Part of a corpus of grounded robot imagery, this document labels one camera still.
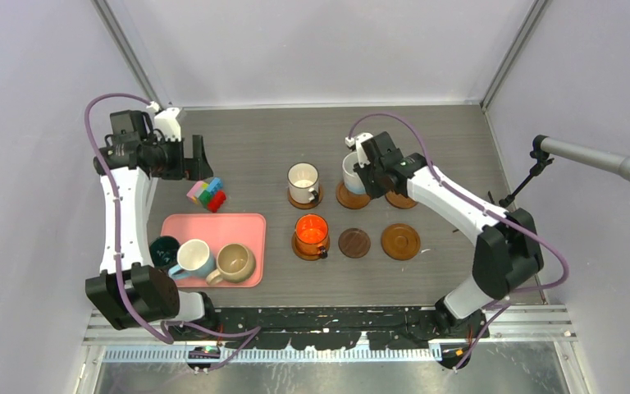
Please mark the beige mug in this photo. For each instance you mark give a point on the beige mug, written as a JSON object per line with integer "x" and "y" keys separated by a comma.
{"x": 235, "y": 263}

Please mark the orange cup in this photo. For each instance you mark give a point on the orange cup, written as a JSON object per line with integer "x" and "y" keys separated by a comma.
{"x": 311, "y": 228}

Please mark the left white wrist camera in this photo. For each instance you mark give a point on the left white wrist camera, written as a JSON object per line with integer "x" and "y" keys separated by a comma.
{"x": 167, "y": 121}

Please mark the pink plastic tray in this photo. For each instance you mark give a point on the pink plastic tray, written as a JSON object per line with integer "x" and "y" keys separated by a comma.
{"x": 220, "y": 229}

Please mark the colourful toy brick stack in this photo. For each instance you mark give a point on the colourful toy brick stack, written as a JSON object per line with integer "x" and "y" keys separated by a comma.
{"x": 210, "y": 194}

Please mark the aluminium frame rail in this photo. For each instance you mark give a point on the aluminium frame rail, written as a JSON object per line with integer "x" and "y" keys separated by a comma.
{"x": 519, "y": 323}

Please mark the dark green mug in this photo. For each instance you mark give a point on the dark green mug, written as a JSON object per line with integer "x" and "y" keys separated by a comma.
{"x": 163, "y": 251}

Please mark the brown coaster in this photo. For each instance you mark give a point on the brown coaster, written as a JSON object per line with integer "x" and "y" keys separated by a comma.
{"x": 310, "y": 252}
{"x": 400, "y": 241}
{"x": 350, "y": 200}
{"x": 305, "y": 198}
{"x": 399, "y": 201}

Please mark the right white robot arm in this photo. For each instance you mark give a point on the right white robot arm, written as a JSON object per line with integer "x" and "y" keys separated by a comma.
{"x": 505, "y": 252}

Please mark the white mug blue handle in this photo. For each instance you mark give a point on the white mug blue handle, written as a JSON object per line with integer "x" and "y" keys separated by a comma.
{"x": 194, "y": 258}

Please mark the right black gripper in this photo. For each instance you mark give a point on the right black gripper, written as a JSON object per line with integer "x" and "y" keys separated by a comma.
{"x": 376, "y": 191}

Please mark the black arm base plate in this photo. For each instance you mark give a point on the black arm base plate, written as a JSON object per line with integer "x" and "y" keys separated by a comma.
{"x": 332, "y": 328}

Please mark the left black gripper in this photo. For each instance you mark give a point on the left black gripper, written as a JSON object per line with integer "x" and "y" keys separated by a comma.
{"x": 198, "y": 167}

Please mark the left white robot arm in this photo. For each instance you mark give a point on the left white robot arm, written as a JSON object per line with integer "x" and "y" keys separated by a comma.
{"x": 142, "y": 149}

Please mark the grey microphone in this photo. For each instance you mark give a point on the grey microphone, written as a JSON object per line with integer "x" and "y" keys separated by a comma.
{"x": 615, "y": 163}

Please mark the dark walnut coaster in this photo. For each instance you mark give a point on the dark walnut coaster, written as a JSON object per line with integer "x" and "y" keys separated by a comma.
{"x": 354, "y": 243}

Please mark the grey cup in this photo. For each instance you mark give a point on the grey cup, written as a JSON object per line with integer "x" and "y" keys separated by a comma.
{"x": 303, "y": 176}

